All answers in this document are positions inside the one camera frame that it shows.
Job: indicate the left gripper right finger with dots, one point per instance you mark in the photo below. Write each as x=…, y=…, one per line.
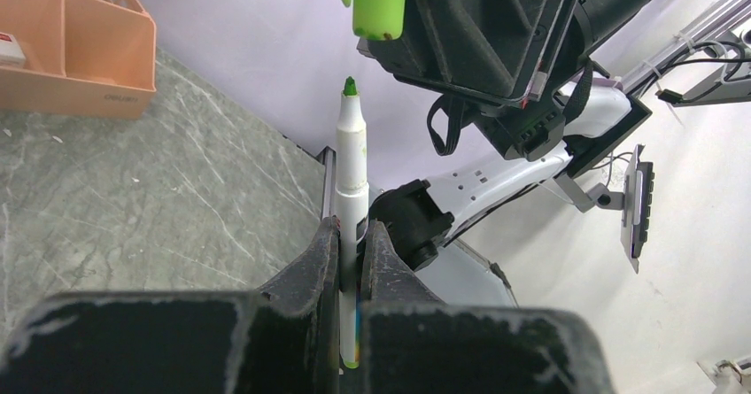
x=395, y=355

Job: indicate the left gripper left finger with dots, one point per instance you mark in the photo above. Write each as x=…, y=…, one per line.
x=287, y=334

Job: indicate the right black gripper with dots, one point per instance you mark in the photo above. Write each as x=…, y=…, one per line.
x=488, y=51

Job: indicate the light green pen cap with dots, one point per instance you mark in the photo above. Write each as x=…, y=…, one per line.
x=378, y=1

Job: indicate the white marker multicolour label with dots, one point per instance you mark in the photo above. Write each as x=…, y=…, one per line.
x=351, y=209

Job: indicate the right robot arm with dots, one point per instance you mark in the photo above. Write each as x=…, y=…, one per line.
x=580, y=117

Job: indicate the orange desk file organizer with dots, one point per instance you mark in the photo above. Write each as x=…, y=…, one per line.
x=91, y=58

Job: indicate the small white eraser box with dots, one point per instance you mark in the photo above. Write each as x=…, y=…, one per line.
x=11, y=53

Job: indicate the aluminium frame rail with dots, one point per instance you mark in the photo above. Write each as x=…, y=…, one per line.
x=711, y=38

